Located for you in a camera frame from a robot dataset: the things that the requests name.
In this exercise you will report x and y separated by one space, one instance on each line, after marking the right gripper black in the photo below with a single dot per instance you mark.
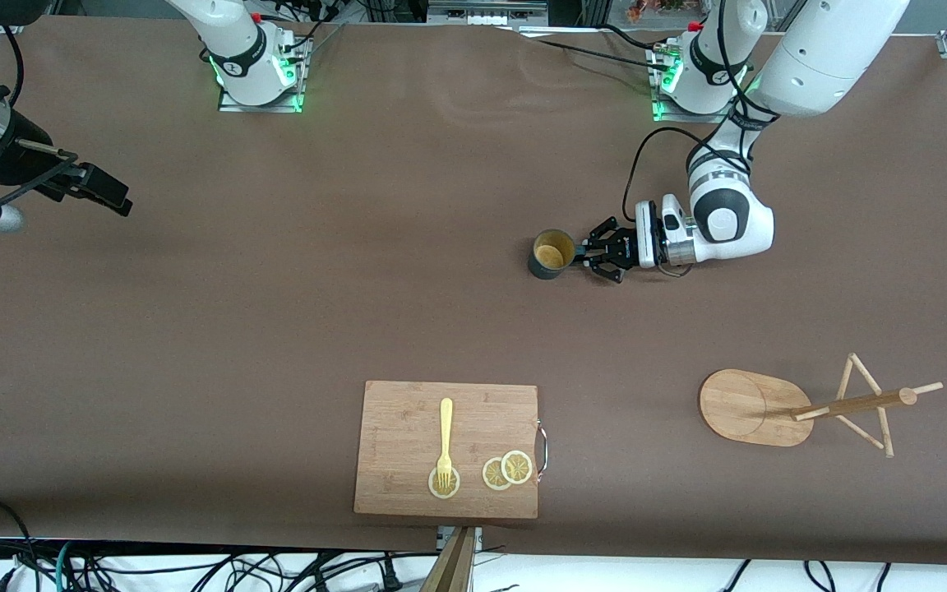
20 164

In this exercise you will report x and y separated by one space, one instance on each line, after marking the lemon slice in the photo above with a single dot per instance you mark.
444 494
490 475
516 467

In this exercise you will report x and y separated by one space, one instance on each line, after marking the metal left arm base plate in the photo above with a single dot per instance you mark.
695 117

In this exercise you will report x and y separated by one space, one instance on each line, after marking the brown table cover sheet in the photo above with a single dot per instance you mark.
276 288

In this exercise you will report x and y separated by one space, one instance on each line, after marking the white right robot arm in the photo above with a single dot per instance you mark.
235 49

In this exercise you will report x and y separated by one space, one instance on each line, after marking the yellow plastic fork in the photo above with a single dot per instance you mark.
445 427

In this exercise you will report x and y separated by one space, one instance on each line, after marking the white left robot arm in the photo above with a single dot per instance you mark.
810 57

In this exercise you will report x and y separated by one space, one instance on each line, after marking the grey metal device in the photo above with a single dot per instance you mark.
486 12

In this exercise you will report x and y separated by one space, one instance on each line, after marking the wooden cutting board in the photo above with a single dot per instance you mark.
408 444

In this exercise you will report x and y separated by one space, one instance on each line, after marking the metal clamp bracket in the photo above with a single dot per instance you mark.
473 538

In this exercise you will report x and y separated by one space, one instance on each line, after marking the wooden cup rack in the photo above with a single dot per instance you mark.
753 407

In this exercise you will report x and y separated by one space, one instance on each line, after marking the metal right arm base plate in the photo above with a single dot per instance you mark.
260 108

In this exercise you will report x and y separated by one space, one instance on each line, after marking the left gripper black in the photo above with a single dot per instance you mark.
623 247

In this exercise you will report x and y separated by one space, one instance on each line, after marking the brown wooden beam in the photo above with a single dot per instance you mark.
450 571

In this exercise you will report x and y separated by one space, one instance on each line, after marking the teal cup yellow inside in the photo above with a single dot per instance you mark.
552 255

